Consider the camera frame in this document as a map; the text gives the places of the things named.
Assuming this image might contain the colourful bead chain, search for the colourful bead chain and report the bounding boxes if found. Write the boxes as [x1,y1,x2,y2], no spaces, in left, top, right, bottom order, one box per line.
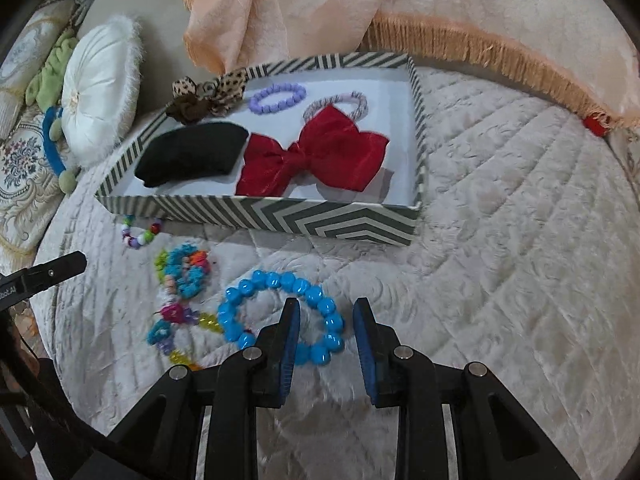
[146,244,223,368]

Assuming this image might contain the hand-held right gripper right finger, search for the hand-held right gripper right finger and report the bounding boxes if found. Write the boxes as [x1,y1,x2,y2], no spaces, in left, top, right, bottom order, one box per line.
[352,297,593,480]

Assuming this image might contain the green plush toy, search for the green plush toy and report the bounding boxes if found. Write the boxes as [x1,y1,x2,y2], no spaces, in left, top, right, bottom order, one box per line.
[22,27,81,196]

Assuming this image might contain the multicolour bead bracelet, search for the multicolour bead bracelet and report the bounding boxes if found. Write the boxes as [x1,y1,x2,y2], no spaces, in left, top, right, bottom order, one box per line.
[121,214,164,251]

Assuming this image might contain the red satin hair bow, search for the red satin hair bow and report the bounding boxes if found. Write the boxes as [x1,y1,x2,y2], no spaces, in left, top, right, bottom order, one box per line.
[235,105,391,196]

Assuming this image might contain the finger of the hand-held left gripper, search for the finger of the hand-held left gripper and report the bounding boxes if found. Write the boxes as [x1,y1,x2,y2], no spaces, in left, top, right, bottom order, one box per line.
[20,252,87,292]

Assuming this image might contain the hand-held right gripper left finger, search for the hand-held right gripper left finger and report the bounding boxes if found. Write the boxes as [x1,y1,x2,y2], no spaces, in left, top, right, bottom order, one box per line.
[107,297,302,480]

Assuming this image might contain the purple bead bracelet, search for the purple bead bracelet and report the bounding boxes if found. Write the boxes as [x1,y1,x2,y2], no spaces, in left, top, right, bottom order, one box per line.
[248,82,307,116]

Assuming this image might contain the floral embroidered pillow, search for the floral embroidered pillow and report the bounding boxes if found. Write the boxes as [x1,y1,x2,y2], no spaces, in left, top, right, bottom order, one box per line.
[0,110,66,256]

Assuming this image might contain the peach fringed blanket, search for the peach fringed blanket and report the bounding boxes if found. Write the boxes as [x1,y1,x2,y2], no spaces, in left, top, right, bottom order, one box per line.
[179,0,640,133]

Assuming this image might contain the cream bolster pillow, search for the cream bolster pillow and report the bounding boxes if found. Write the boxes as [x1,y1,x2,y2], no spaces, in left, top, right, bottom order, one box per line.
[0,0,76,136]

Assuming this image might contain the round white fringed cushion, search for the round white fringed cushion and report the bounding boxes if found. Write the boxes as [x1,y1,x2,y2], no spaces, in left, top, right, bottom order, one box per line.
[61,14,143,168]

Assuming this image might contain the leopard print hair bow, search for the leopard print hair bow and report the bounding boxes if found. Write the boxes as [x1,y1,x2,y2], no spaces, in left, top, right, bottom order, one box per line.
[166,69,249,126]

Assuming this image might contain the blue bead bracelet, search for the blue bead bracelet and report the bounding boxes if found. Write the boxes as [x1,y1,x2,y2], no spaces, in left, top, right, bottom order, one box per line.
[217,270,346,366]

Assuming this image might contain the floral embroidered cloth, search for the floral embroidered cloth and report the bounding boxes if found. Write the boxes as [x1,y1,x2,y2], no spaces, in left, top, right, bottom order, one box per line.
[607,125,640,191]

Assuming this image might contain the black hair accessory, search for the black hair accessory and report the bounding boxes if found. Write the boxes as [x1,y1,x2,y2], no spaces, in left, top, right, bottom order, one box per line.
[134,121,249,188]

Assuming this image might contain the striped cardboard box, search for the striped cardboard box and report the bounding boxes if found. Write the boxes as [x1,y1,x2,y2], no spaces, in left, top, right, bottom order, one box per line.
[95,52,428,247]

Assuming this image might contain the quilted cream bedspread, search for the quilted cream bedspread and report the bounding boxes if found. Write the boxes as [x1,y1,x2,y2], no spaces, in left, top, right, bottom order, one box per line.
[30,65,640,480]

